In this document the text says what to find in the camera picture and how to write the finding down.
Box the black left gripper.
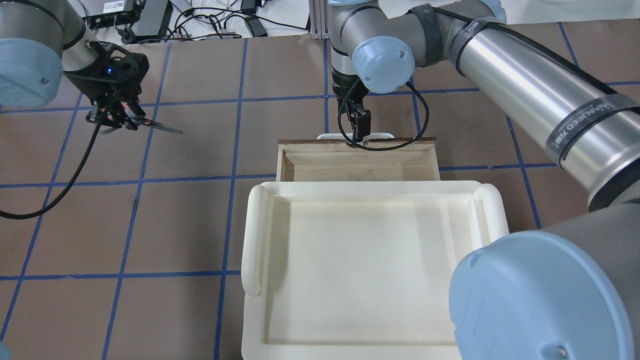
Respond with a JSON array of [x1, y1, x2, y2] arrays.
[[64, 42, 150, 132]]

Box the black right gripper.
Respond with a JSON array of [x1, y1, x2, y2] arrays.
[[332, 70, 371, 143]]

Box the orange handled black scissors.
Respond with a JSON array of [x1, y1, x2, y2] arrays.
[[98, 111, 185, 135]]

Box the dark wooden drawer box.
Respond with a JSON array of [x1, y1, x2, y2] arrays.
[[275, 137, 441, 182]]

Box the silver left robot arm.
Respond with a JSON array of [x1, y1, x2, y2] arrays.
[[0, 0, 151, 131]]

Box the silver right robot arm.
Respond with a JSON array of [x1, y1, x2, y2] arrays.
[[327, 0, 639, 360]]

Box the black power adapter brick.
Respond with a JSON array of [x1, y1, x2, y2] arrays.
[[134, 0, 173, 43]]

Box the white plastic tray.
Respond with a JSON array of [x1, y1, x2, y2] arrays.
[[240, 180, 509, 360]]

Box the white drawer handle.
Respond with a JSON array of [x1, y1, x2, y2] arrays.
[[317, 132, 396, 140]]

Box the black braided right cable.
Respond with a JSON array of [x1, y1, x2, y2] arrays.
[[338, 80, 431, 151]]

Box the black braided cable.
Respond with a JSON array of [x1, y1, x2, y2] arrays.
[[0, 90, 121, 220], [338, 80, 431, 151]]

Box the aluminium frame post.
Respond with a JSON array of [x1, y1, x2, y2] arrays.
[[308, 0, 330, 40]]

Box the black braided left cable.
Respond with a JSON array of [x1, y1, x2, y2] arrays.
[[0, 90, 121, 220]]

